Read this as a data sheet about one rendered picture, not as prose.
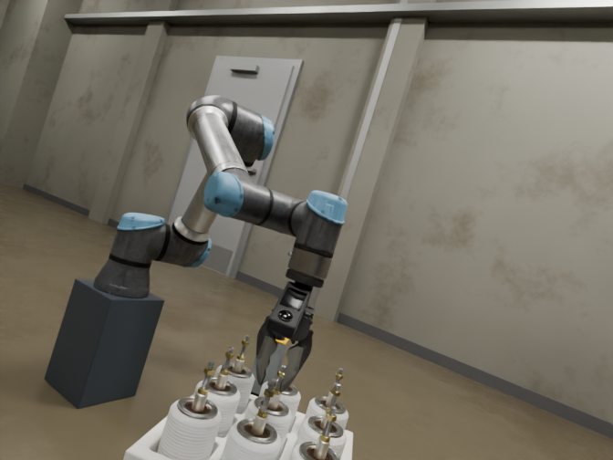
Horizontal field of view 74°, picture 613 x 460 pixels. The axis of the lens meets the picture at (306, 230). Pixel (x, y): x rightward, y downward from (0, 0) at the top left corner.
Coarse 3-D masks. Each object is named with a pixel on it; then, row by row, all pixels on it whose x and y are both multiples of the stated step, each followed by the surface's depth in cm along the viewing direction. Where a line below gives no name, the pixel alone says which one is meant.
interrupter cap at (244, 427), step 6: (246, 420) 76; (252, 420) 77; (240, 426) 73; (246, 426) 74; (270, 426) 76; (240, 432) 71; (246, 432) 72; (264, 432) 74; (270, 432) 75; (246, 438) 70; (252, 438) 70; (258, 438) 71; (264, 438) 72; (270, 438) 72; (276, 438) 73
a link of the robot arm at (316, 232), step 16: (320, 192) 73; (304, 208) 75; (320, 208) 72; (336, 208) 72; (304, 224) 73; (320, 224) 72; (336, 224) 72; (304, 240) 72; (320, 240) 72; (336, 240) 74
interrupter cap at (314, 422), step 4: (312, 416) 86; (316, 416) 87; (320, 416) 87; (308, 420) 84; (312, 420) 85; (316, 420) 85; (320, 420) 86; (308, 424) 83; (312, 424) 83; (316, 424) 83; (332, 424) 85; (336, 424) 86; (312, 428) 81; (316, 428) 81; (320, 428) 83; (332, 428) 84; (336, 428) 84; (340, 428) 85; (320, 432) 80; (332, 432) 82; (336, 432) 82; (340, 432) 83; (332, 436) 80; (336, 436) 81; (340, 436) 82
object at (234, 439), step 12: (228, 444) 72; (240, 444) 70; (252, 444) 70; (264, 444) 70; (276, 444) 72; (228, 456) 71; (240, 456) 69; (252, 456) 69; (264, 456) 70; (276, 456) 73
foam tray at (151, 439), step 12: (192, 396) 95; (252, 396) 104; (240, 420) 91; (300, 420) 100; (156, 432) 77; (348, 432) 101; (144, 444) 72; (156, 444) 75; (216, 444) 80; (288, 444) 87; (348, 444) 95; (132, 456) 69; (144, 456) 69; (156, 456) 70; (216, 456) 75; (288, 456) 82; (348, 456) 89
